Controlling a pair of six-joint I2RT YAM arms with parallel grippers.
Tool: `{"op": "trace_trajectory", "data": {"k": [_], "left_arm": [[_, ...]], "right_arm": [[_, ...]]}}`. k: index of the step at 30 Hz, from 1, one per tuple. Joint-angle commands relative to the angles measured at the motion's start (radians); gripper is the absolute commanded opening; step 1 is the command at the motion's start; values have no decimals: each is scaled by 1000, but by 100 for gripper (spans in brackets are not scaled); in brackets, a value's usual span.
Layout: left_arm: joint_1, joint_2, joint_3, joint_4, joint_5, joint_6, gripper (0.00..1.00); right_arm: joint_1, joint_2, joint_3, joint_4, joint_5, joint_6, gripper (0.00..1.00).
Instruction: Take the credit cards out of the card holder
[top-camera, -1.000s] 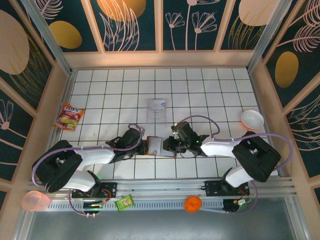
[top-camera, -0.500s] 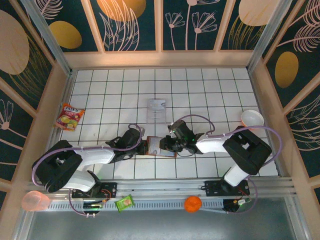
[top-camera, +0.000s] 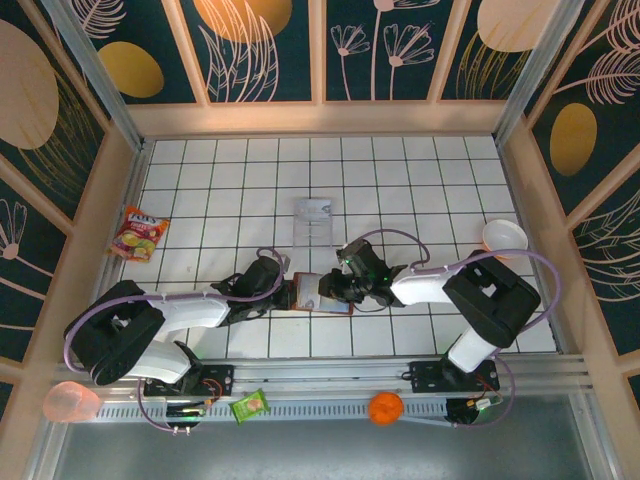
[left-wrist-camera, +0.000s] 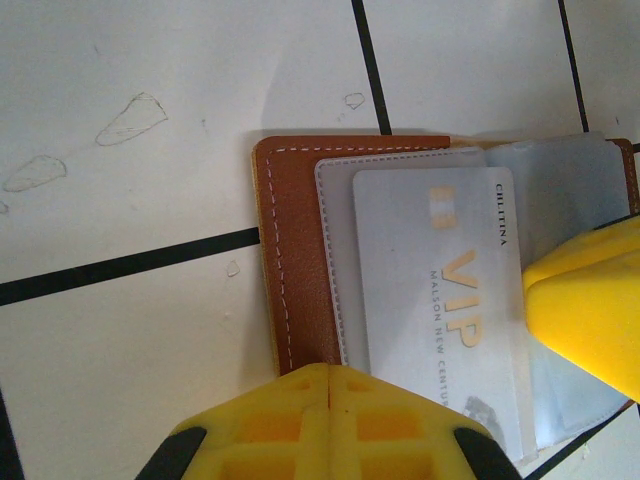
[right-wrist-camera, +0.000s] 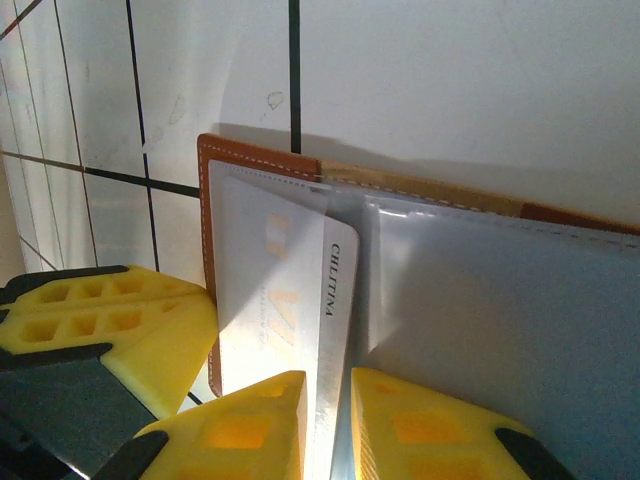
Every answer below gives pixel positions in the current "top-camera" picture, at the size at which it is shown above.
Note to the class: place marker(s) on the pink plastic cup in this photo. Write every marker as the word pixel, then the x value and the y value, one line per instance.
pixel 67 402

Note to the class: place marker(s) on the pink leaf lines wall panel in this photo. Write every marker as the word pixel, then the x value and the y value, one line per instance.
pixel 615 260

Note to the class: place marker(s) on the black controller board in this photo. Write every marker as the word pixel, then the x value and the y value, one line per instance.
pixel 187 411
pixel 475 407

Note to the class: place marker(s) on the single flower wall panel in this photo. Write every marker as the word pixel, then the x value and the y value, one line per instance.
pixel 20 280

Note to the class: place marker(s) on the white card grey logo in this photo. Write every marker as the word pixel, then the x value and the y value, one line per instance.
pixel 309 295

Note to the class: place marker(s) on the pale circle yellow lines panel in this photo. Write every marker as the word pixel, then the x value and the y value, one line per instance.
pixel 505 25

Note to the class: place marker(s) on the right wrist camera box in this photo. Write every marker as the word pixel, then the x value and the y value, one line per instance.
pixel 344 250

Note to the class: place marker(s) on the green snack packet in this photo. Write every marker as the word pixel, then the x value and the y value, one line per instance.
pixel 248 406

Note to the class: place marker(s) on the flower print wall panel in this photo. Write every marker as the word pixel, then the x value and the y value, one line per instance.
pixel 380 50

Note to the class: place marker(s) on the clear plastic sheet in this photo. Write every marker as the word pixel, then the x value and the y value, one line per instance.
pixel 313 235

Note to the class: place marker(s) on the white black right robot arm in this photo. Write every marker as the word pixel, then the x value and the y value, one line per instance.
pixel 425 290

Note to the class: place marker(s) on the aluminium front rail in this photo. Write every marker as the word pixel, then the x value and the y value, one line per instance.
pixel 320 372

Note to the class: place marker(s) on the orange fruit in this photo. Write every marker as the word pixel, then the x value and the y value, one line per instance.
pixel 385 408

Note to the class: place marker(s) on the yellow oval feather wall panel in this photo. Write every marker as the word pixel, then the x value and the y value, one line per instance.
pixel 575 140

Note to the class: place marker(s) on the brown leather card holder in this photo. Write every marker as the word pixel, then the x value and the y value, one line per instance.
pixel 335 306

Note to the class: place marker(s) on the aluminium side rail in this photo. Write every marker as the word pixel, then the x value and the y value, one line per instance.
pixel 514 190

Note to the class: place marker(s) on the big pale circle wall panel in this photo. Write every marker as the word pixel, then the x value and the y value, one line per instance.
pixel 25 100

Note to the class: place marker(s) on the white bowl orange outside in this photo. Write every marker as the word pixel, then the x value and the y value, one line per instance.
pixel 504 235

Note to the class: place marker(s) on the orange circle wall panel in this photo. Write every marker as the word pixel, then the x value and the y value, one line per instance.
pixel 240 20

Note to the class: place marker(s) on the aluminium corner post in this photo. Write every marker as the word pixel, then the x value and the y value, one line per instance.
pixel 104 85
pixel 527 85

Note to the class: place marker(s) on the orange fruit candy bag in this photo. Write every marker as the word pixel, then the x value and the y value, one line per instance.
pixel 137 235

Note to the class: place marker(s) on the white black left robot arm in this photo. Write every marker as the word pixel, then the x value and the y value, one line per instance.
pixel 190 310

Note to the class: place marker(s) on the yellow oval leaf wall panel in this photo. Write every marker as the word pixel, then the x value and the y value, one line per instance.
pixel 130 70

